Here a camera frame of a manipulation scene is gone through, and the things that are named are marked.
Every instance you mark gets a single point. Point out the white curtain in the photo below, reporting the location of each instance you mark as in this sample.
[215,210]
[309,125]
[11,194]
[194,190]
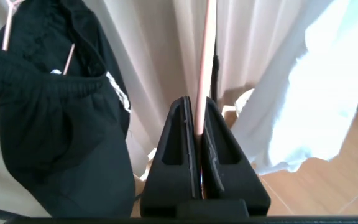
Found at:
[160,62]

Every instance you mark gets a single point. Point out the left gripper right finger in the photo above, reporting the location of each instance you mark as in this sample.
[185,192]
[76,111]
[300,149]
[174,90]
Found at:
[235,183]

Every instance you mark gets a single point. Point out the pink clothes hanger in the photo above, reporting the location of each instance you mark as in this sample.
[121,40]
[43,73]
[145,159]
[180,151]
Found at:
[205,62]
[6,31]

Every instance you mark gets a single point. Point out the black shorts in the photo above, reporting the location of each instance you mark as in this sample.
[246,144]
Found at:
[57,140]

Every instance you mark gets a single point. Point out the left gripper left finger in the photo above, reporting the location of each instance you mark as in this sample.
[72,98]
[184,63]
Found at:
[172,180]

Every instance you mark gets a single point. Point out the white garment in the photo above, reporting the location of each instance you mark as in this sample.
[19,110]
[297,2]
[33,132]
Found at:
[315,93]

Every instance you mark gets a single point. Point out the black clothes rack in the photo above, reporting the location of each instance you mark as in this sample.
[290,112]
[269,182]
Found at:
[214,77]

